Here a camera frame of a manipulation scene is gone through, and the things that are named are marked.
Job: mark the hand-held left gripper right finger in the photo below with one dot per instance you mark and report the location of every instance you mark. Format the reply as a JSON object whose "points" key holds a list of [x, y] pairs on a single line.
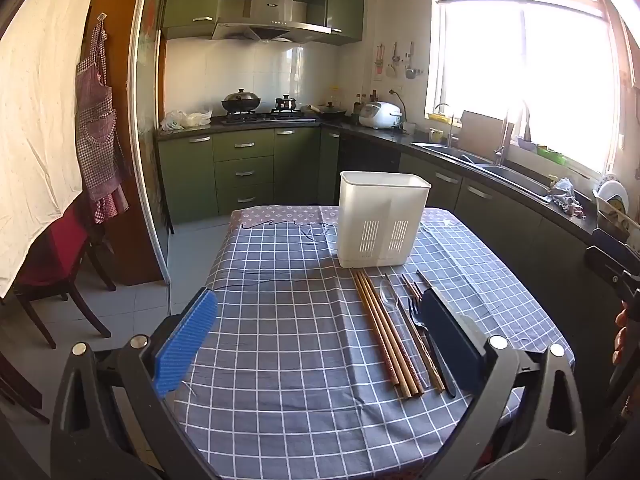
{"points": [[447, 345]]}

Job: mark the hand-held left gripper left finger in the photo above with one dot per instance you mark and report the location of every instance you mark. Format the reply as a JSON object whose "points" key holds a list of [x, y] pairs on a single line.
{"points": [[187, 340]]}

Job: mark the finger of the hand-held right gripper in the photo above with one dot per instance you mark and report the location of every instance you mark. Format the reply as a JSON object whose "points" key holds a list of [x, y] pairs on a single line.
{"points": [[602, 262], [610, 242]]}

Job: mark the black plastic fork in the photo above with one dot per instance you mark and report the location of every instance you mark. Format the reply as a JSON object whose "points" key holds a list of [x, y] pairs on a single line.
{"points": [[414, 316]]}

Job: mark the clear plastic spoon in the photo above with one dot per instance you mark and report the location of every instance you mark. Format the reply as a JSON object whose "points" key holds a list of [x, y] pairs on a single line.
{"points": [[389, 294]]}

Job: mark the white plastic utensil holder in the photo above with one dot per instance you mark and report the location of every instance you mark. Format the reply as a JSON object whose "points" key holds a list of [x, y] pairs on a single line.
{"points": [[380, 220]]}

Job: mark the person's right hand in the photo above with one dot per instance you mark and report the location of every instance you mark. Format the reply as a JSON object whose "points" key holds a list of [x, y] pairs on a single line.
{"points": [[622, 335]]}

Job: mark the dish rack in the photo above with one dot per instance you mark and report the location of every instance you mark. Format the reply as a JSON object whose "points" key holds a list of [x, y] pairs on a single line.
{"points": [[612, 222]]}

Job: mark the white plate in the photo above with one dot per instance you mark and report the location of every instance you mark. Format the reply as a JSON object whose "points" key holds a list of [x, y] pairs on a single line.
{"points": [[612, 197]]}

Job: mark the crumpled dish cloth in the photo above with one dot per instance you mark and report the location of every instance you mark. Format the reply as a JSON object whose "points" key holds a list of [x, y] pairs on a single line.
{"points": [[565, 197]]}

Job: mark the green windowsill tray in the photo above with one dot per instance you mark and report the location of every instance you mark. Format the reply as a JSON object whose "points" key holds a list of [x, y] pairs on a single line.
{"points": [[547, 154]]}

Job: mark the grey checked tablecloth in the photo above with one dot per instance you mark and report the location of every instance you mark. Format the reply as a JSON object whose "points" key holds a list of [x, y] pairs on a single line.
{"points": [[300, 335]]}

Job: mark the green sink base cabinet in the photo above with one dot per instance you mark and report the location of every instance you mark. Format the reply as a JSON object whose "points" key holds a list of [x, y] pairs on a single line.
{"points": [[500, 210]]}

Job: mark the tall metal faucet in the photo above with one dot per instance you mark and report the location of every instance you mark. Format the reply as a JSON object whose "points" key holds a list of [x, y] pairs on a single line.
{"points": [[502, 140]]}

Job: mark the steel double sink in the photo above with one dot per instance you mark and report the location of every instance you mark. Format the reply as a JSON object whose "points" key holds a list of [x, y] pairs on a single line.
{"points": [[480, 162]]}

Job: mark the red cushioned wooden chair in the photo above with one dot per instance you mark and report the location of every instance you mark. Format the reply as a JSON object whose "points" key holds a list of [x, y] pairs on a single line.
{"points": [[60, 255]]}

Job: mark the grey patterned table cover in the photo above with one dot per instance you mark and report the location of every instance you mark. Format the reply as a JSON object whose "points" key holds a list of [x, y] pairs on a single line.
{"points": [[280, 215]]}

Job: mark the wooden cutting board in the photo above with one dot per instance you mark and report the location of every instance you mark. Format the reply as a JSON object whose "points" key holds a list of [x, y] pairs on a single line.
{"points": [[480, 132]]}

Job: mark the window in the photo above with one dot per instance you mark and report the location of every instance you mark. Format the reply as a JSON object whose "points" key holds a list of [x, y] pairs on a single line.
{"points": [[525, 85]]}

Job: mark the green base cabinet with drawers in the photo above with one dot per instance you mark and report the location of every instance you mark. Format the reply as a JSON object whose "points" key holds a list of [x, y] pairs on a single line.
{"points": [[245, 170]]}

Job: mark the small metal faucet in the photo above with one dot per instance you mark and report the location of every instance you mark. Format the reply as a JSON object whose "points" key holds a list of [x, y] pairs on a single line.
{"points": [[451, 127]]}

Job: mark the black built-in appliance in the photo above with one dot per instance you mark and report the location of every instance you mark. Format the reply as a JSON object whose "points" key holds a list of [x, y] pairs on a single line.
{"points": [[367, 160]]}

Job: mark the glass sliding door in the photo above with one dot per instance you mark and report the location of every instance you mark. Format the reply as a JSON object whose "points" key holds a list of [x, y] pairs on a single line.
{"points": [[145, 135]]}

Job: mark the black kitchen countertop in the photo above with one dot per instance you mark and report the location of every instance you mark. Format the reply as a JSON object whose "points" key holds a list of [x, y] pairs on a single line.
{"points": [[380, 134]]}

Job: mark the checked apron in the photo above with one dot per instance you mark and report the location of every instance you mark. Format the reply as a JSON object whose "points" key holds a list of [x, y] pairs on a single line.
{"points": [[97, 135]]}

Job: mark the gas hob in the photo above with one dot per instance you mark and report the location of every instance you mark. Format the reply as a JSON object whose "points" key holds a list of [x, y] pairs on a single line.
{"points": [[270, 116]]}

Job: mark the white rice cooker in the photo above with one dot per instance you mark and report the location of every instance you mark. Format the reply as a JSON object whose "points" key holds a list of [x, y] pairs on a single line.
{"points": [[380, 115]]}

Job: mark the black wok with lid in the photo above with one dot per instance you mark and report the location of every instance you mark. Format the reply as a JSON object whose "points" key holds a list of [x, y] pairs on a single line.
{"points": [[241, 100]]}

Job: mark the white fabric sheet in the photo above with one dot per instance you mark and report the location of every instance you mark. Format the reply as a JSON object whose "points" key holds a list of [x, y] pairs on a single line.
{"points": [[40, 135]]}

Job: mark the dark sauce bottle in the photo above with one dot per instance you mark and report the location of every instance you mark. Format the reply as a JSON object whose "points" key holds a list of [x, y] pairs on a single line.
{"points": [[357, 105]]}

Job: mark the frying pan with lid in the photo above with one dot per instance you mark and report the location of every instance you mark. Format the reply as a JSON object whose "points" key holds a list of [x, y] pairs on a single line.
{"points": [[332, 110]]}

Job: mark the hanging metal ladle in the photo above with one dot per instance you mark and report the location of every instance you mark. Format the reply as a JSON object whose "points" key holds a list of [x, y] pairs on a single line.
{"points": [[410, 67]]}

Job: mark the hanging metal kitchen tool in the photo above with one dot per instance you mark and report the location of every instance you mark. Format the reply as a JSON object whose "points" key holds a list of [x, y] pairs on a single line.
{"points": [[394, 57]]}

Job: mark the brown wooden partition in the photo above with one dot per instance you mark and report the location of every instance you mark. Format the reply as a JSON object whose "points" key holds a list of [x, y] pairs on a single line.
{"points": [[125, 60]]}

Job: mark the hanging pink kitchen tool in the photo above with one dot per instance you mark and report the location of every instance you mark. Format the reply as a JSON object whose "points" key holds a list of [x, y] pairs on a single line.
{"points": [[379, 62]]}

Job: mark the steel range hood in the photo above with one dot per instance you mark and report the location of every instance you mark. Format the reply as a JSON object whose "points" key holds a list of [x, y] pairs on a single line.
{"points": [[270, 10]]}

